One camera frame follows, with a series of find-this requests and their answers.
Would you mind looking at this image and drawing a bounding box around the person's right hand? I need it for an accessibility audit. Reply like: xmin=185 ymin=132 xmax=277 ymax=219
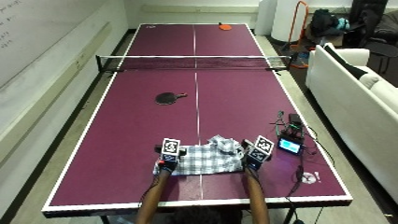
xmin=240 ymin=138 xmax=275 ymax=172

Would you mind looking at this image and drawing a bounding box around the person's left hand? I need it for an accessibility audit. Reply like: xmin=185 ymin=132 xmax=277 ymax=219
xmin=155 ymin=144 xmax=188 ymax=173

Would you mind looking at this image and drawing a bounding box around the plaid checkered cloth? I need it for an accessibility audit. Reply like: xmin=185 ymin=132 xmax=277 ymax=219
xmin=152 ymin=134 xmax=247 ymax=176

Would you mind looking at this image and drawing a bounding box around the white marker cube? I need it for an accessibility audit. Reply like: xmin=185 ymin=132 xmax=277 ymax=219
xmin=161 ymin=137 xmax=181 ymax=156
xmin=248 ymin=134 xmax=276 ymax=162

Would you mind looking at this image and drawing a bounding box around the white sticker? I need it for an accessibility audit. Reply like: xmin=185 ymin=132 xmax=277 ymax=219
xmin=301 ymin=171 xmax=323 ymax=185

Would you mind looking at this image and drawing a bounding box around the black table tennis paddle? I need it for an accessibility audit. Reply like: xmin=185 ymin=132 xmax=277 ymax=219
xmin=155 ymin=91 xmax=189 ymax=105

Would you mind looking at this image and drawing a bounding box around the white sofa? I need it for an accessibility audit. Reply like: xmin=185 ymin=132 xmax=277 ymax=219
xmin=305 ymin=42 xmax=398 ymax=203

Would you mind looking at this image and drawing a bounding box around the table tennis net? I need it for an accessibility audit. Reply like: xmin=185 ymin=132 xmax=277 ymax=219
xmin=95 ymin=54 xmax=299 ymax=75

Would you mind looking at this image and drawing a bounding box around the white cylindrical column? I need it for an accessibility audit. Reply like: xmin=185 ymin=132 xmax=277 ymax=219
xmin=271 ymin=0 xmax=311 ymax=43

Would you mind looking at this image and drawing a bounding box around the black backpack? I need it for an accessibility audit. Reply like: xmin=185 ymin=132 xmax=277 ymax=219
xmin=311 ymin=8 xmax=341 ymax=39

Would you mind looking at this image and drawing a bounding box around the black office chair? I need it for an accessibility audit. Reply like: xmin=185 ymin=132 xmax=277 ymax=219
xmin=350 ymin=0 xmax=398 ymax=75

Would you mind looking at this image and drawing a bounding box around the whiteboard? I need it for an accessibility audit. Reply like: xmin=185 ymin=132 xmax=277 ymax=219
xmin=0 ymin=0 xmax=110 ymax=88

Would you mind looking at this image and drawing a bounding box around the recording device with screen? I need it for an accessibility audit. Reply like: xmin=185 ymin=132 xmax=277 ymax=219
xmin=275 ymin=113 xmax=308 ymax=156

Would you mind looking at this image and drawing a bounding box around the black cable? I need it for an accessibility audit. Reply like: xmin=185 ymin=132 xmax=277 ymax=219
xmin=285 ymin=146 xmax=329 ymax=224

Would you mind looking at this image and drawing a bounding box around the orange metal frame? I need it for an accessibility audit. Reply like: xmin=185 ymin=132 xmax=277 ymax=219
xmin=285 ymin=0 xmax=312 ymax=69

